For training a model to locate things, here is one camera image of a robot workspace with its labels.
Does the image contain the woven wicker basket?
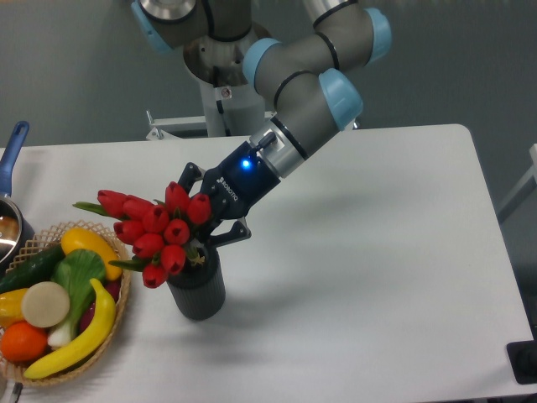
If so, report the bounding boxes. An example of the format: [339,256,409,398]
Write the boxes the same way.
[1,221,131,387]

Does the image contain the white frame at right edge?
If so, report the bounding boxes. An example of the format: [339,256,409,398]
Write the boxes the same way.
[497,144,536,224]

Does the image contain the yellow bell pepper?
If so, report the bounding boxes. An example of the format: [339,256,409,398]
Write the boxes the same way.
[0,288,28,329]

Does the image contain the dark grey ribbed vase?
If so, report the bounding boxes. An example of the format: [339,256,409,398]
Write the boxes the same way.
[167,246,226,321]

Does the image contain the green cucumber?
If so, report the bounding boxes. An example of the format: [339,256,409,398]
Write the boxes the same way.
[1,244,65,293]

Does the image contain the orange fruit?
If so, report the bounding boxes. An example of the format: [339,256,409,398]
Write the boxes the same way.
[1,321,48,363]

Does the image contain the yellow banana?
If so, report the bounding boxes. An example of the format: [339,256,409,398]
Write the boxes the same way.
[23,278,116,379]

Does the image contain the blue handled saucepan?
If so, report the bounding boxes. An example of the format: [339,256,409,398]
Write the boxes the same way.
[1,121,34,276]

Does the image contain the black device at table edge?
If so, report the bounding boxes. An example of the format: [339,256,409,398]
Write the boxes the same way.
[506,341,536,385]

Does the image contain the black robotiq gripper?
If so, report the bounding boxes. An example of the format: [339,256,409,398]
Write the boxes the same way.
[177,142,280,248]

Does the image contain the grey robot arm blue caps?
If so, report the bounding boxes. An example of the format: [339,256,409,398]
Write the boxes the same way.
[131,1,392,247]

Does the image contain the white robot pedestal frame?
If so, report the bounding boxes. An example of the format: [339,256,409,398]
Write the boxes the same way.
[144,79,361,142]

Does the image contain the red tulip bouquet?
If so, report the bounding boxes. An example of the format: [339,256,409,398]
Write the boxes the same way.
[74,181,212,288]

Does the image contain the beige round disc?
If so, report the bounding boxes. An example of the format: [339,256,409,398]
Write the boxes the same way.
[21,281,70,328]

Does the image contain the dark red vegetable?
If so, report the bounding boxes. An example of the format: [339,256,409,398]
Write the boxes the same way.
[79,280,121,333]

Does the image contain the green bok choy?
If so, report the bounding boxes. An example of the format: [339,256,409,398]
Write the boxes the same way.
[48,249,106,350]

